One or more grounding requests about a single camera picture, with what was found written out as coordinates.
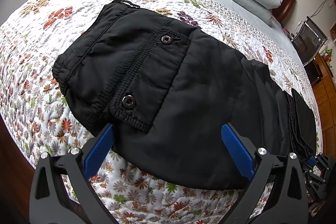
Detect wooden headboard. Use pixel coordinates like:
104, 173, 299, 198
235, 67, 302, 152
272, 0, 295, 23

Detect wooden cabinet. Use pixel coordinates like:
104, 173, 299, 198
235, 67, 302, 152
313, 53, 336, 159

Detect black mesh office chair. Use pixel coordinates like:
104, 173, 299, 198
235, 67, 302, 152
291, 16, 327, 66

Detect black pants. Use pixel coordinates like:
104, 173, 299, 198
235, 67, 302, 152
52, 0, 317, 190

